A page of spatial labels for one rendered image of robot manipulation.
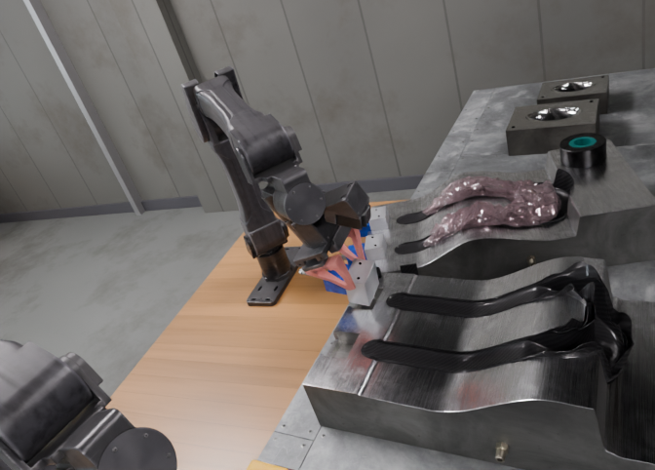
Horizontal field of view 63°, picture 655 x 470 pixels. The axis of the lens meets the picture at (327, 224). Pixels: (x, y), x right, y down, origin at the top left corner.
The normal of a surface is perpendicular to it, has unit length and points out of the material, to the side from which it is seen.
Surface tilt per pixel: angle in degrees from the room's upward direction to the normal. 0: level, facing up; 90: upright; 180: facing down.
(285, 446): 0
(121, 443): 63
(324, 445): 0
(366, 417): 90
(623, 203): 0
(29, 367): 15
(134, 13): 90
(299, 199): 79
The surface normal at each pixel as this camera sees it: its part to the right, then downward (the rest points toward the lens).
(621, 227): -0.14, 0.53
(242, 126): -0.17, -0.73
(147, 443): 0.61, -0.33
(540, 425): -0.41, 0.55
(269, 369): -0.28, -0.84
